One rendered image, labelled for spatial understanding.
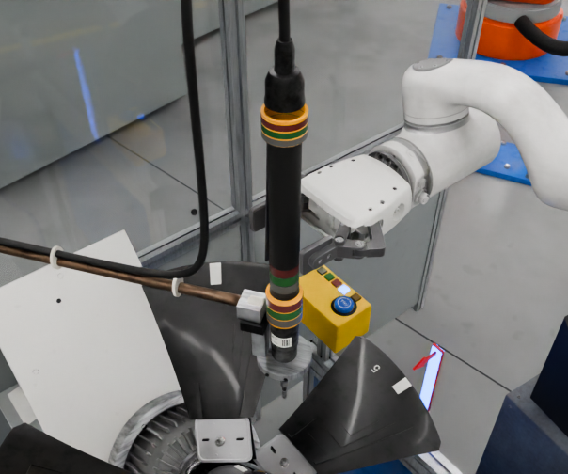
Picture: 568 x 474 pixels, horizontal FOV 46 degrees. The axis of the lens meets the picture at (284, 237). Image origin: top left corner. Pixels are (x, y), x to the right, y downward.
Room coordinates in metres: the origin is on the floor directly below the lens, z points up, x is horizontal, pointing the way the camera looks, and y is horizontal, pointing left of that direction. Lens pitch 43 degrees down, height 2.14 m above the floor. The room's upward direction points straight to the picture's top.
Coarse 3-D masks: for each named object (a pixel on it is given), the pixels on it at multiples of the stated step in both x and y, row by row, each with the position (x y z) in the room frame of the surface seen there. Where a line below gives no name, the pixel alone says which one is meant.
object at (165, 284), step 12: (0, 252) 0.63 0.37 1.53; (12, 252) 0.62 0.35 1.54; (24, 252) 0.62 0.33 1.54; (60, 264) 0.60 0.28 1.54; (72, 264) 0.60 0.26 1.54; (84, 264) 0.60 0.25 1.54; (108, 276) 0.58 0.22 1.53; (120, 276) 0.58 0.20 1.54; (132, 276) 0.58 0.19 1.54; (144, 276) 0.57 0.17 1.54; (156, 288) 0.57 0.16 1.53; (168, 288) 0.56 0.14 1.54; (180, 288) 0.56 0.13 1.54; (192, 288) 0.56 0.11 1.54; (204, 288) 0.56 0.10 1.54; (216, 300) 0.54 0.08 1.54; (228, 300) 0.54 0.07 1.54
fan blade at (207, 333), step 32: (224, 288) 0.68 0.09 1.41; (256, 288) 0.68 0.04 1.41; (160, 320) 0.66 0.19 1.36; (192, 320) 0.65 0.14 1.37; (224, 320) 0.65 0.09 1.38; (192, 352) 0.62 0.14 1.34; (224, 352) 0.61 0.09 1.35; (192, 384) 0.59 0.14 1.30; (224, 384) 0.58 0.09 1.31; (256, 384) 0.57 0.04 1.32; (192, 416) 0.56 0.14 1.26; (224, 416) 0.55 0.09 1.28
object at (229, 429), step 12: (204, 420) 0.55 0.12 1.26; (216, 420) 0.55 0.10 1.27; (228, 420) 0.54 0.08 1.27; (240, 420) 0.54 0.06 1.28; (204, 432) 0.54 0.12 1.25; (216, 432) 0.53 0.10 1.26; (228, 432) 0.53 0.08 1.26; (240, 432) 0.53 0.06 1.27; (204, 444) 0.53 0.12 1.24; (228, 444) 0.52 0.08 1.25; (240, 444) 0.51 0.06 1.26; (204, 456) 0.51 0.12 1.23; (216, 456) 0.51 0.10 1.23; (228, 456) 0.51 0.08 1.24; (240, 456) 0.50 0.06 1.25
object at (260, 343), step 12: (240, 300) 0.54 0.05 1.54; (240, 312) 0.53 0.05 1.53; (252, 312) 0.52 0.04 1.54; (264, 312) 0.53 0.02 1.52; (240, 324) 0.52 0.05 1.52; (252, 324) 0.52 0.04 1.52; (264, 324) 0.52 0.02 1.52; (252, 336) 0.52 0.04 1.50; (264, 336) 0.52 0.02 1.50; (300, 336) 0.55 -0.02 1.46; (252, 348) 0.52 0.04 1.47; (264, 348) 0.52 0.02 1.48; (300, 348) 0.53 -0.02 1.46; (264, 360) 0.51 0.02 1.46; (300, 360) 0.51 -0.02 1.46; (264, 372) 0.50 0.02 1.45; (276, 372) 0.49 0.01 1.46; (288, 372) 0.49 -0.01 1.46; (300, 372) 0.50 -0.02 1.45
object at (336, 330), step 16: (304, 288) 1.00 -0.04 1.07; (320, 288) 1.00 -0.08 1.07; (336, 288) 1.00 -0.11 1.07; (304, 304) 0.97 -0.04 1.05; (320, 304) 0.95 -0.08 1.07; (368, 304) 0.95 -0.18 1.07; (304, 320) 0.97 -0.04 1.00; (320, 320) 0.93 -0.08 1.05; (336, 320) 0.91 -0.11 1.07; (352, 320) 0.91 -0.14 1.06; (368, 320) 0.94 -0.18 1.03; (320, 336) 0.93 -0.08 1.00; (336, 336) 0.89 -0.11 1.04; (352, 336) 0.92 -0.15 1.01; (336, 352) 0.89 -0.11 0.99
